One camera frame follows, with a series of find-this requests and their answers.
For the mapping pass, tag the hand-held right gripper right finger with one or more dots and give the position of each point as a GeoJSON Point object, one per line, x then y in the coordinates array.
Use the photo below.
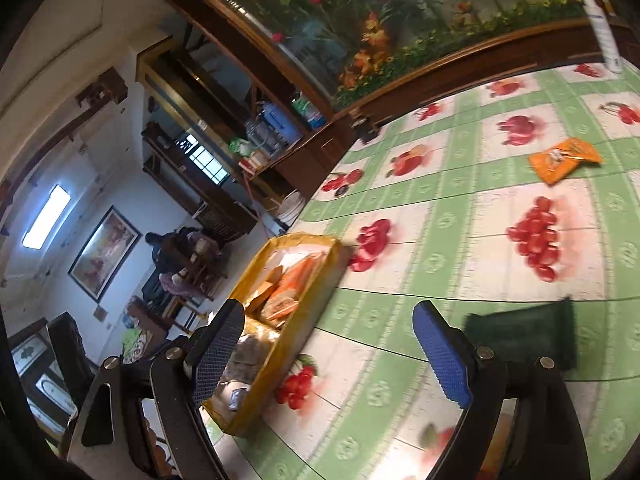
{"type": "Point", "coordinates": [442, 355]}

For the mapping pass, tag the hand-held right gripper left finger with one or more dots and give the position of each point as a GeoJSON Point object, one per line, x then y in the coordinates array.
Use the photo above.
{"type": "Point", "coordinates": [215, 355]}

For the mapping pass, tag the white black-dotted candy packet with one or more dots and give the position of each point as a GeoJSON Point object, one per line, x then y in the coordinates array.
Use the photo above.
{"type": "Point", "coordinates": [238, 399]}

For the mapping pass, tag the yellow-lined white tray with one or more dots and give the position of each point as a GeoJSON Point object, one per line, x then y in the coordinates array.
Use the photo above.
{"type": "Point", "coordinates": [280, 360]}

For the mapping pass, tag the dark green packet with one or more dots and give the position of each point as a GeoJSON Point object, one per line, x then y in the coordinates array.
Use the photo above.
{"type": "Point", "coordinates": [525, 335]}

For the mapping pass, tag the white plastic bucket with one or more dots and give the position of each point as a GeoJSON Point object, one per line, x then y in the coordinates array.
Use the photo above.
{"type": "Point", "coordinates": [291, 210]}

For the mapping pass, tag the barred window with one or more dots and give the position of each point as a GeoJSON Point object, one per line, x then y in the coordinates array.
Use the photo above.
{"type": "Point", "coordinates": [207, 160]}

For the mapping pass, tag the ceiling light panel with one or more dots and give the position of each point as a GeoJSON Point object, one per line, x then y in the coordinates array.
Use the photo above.
{"type": "Point", "coordinates": [46, 216]}

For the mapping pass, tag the grey kettle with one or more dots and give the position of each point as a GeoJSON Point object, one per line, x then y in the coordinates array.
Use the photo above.
{"type": "Point", "coordinates": [257, 135]}

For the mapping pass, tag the small orange snack packet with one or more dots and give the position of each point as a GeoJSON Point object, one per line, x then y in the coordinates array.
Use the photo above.
{"type": "Point", "coordinates": [565, 160]}

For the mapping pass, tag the dark wooden sideboard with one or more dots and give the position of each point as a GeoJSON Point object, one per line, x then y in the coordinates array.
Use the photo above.
{"type": "Point", "coordinates": [325, 145]}

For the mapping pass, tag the dark glass jar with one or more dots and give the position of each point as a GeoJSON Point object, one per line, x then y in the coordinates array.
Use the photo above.
{"type": "Point", "coordinates": [365, 127]}

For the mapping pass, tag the blue thermos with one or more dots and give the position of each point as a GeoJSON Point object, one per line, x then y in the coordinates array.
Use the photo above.
{"type": "Point", "coordinates": [280, 122]}

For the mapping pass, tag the artificial flower glass display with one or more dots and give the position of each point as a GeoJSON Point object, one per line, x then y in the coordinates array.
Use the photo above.
{"type": "Point", "coordinates": [400, 20]}

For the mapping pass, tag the white spray bottle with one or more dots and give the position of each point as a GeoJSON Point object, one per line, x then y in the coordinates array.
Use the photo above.
{"type": "Point", "coordinates": [602, 30]}

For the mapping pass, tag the framed wall picture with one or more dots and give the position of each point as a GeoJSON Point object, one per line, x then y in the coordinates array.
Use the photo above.
{"type": "Point", "coordinates": [102, 255]}

